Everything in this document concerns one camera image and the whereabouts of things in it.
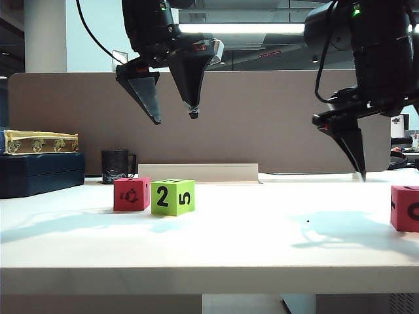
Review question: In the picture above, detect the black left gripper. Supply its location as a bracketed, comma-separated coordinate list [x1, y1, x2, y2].
[114, 33, 211, 126]

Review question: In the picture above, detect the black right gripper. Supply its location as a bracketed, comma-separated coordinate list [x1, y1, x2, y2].
[312, 86, 419, 183]

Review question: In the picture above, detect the pink foam block number 0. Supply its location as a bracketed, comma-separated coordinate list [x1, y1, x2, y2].
[390, 184, 419, 233]

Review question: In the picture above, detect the green foam block number 2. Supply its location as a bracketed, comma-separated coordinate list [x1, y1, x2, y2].
[150, 179, 196, 217]

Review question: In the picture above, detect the pink foam block number 1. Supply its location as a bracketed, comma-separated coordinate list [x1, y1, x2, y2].
[113, 177, 152, 212]

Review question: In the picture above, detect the black round tray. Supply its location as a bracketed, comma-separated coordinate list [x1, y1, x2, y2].
[389, 153, 409, 171]

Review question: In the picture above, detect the brown fabric desk divider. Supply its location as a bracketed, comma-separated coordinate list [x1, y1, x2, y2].
[8, 69, 393, 174]

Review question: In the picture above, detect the black mug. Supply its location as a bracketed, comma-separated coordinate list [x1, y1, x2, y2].
[101, 149, 137, 185]

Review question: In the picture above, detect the yellow patterned flat box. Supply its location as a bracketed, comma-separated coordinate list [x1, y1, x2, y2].
[0, 130, 80, 156]

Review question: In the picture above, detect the dark blue hard case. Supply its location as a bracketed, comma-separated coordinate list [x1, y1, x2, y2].
[0, 152, 86, 200]

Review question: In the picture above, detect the grey perforated cabinet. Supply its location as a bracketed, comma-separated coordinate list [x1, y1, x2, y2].
[316, 293, 419, 314]

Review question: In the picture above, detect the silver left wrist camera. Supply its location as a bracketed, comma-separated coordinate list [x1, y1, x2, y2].
[206, 37, 225, 66]

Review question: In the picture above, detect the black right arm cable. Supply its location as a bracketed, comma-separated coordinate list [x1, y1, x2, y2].
[314, 0, 342, 105]

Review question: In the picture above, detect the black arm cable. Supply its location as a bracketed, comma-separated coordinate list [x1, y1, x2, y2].
[314, 0, 342, 105]
[75, 0, 128, 65]

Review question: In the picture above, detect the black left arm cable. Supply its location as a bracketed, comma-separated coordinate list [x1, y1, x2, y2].
[75, 0, 128, 65]

